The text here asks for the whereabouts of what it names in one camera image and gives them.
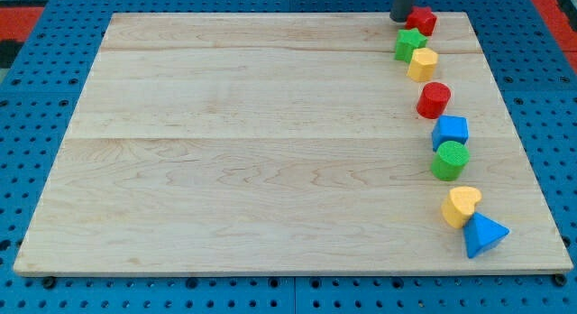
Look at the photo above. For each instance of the green star block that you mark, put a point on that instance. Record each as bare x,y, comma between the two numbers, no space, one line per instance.
407,41

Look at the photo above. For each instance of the red star block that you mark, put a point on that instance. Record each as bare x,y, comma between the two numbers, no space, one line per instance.
421,18

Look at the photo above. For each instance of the light wooden board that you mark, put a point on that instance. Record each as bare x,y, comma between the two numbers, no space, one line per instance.
278,144

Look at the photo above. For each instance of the red cylinder block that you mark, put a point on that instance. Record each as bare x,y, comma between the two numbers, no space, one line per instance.
433,100

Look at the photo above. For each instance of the green cylinder block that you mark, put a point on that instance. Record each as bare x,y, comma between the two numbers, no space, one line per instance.
450,159

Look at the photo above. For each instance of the blue cube block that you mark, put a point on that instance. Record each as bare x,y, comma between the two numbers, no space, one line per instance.
449,128

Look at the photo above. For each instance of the yellow hexagon block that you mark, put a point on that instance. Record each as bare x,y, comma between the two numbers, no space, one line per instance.
422,65

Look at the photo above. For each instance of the yellow heart block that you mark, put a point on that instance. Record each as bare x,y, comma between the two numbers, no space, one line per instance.
459,205

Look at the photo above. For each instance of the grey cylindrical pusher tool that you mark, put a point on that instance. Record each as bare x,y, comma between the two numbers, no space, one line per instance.
400,10

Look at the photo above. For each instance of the blue triangle block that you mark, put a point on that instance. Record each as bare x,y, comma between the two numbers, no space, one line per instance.
482,233

